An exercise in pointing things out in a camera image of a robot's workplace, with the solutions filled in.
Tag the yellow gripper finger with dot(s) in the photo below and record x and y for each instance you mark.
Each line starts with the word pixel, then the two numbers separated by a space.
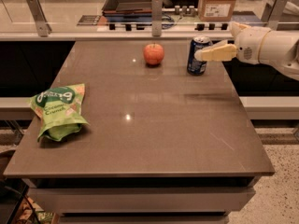
pixel 222 43
pixel 219 54

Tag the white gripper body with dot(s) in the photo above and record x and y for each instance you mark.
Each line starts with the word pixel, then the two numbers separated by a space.
pixel 249 46

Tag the blue pepsi can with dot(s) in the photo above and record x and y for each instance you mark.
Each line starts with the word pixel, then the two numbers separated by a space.
pixel 196 66

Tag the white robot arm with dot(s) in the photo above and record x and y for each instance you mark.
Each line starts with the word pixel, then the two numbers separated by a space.
pixel 280 49

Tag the green rice chip bag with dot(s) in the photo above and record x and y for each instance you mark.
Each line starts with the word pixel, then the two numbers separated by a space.
pixel 59 110

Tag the cardboard box with label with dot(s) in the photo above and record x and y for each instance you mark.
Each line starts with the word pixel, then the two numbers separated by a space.
pixel 216 10

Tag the red apple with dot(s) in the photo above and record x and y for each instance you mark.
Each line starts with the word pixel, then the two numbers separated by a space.
pixel 153 53

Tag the dark open tray box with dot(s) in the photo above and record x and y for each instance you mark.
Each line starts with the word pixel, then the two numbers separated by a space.
pixel 126 7

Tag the grey table drawer front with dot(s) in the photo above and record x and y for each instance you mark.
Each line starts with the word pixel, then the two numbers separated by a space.
pixel 138 200

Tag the right metal glass bracket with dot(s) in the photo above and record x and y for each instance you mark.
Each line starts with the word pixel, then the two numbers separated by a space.
pixel 272 14

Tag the metal glass bracket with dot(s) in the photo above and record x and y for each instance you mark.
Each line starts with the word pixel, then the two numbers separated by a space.
pixel 156 15
pixel 42 25
pixel 272 14

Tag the middle metal glass bracket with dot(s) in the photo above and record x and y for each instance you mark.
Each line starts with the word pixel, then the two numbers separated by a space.
pixel 156 15

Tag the left metal glass bracket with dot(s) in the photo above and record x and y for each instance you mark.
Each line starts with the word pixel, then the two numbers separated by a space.
pixel 42 25

